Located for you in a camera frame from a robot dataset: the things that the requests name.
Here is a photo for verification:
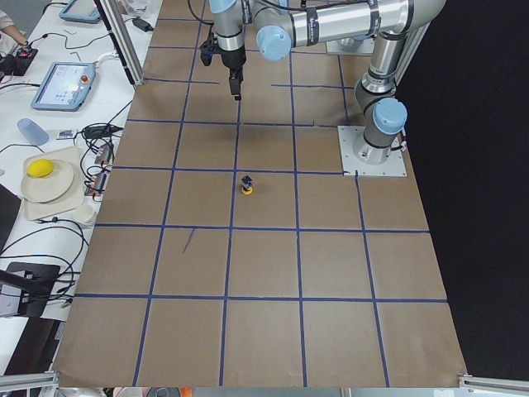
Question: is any near blue teach pendant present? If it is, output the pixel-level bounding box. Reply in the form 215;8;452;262
31;62;96;112

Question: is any yellow push button switch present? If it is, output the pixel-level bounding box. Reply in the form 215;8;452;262
241;175;254;195

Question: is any white paper cup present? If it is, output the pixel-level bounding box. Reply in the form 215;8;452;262
73;204;98;226

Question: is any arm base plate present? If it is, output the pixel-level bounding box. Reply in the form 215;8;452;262
326;38;374;57
337;126;407;177

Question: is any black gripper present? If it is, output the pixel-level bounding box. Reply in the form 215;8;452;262
220;46;246;101

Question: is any black power adapter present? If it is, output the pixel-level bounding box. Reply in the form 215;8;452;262
132;17;154;32

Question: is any blue teach pendant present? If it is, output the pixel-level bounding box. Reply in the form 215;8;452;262
59;0;100;24
31;62;96;112

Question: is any far blue teach pendant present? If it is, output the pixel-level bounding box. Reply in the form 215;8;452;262
59;0;100;24

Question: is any black monitor stand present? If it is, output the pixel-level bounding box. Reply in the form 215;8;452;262
1;262;60;318

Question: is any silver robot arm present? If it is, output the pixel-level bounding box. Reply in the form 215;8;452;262
201;0;445;165

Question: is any beige rectangular tray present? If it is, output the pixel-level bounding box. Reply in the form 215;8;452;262
20;146;84;221

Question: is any beige round plate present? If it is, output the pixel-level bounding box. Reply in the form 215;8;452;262
21;160;74;203

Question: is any brown paper table cover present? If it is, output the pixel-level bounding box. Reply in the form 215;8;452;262
54;1;465;387

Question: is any yellow lemon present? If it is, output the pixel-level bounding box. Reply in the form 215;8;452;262
26;159;55;178

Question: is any aluminium frame post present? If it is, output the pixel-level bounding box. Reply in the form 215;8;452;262
94;0;145;86

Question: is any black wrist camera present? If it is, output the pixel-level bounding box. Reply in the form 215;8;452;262
200;33;219;67

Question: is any translucent blue plastic cup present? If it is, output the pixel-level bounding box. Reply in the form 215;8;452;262
17;118;50;146

